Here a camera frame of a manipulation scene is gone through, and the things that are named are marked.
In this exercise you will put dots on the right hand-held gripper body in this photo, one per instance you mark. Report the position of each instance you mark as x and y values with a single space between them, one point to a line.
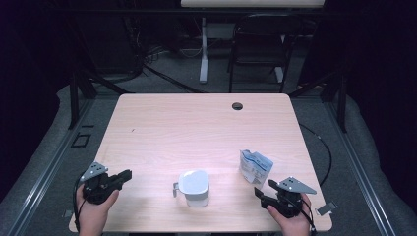
285 205

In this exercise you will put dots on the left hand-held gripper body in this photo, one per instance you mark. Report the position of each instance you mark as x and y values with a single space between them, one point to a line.
98 190

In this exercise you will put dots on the white and blue bag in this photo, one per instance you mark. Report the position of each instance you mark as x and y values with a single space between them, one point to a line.
255 167

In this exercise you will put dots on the clear plastic pitcher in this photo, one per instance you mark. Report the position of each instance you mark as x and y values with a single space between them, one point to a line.
198 200

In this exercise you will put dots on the grey monitor stand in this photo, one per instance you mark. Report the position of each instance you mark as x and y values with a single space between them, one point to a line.
194 182

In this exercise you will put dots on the person's right hand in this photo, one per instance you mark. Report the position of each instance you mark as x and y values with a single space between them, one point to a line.
296 226

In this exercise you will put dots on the person's left hand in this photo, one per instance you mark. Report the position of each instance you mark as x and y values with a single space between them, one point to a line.
93 218

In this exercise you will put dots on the grey tape strip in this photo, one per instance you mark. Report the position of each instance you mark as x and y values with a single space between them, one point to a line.
67 213
327 207

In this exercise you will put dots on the black table grommet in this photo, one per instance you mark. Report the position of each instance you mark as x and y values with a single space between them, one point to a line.
237 106

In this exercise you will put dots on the white desk leg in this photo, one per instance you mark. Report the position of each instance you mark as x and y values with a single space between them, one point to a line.
279 73
204 62

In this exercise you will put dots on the black folding chair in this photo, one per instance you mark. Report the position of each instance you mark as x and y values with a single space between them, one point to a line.
259 46

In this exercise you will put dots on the aluminium floor rail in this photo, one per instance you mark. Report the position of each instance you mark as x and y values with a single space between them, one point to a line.
360 170
49 170

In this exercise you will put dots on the black frame post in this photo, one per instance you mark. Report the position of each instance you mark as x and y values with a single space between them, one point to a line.
73 101
342 105

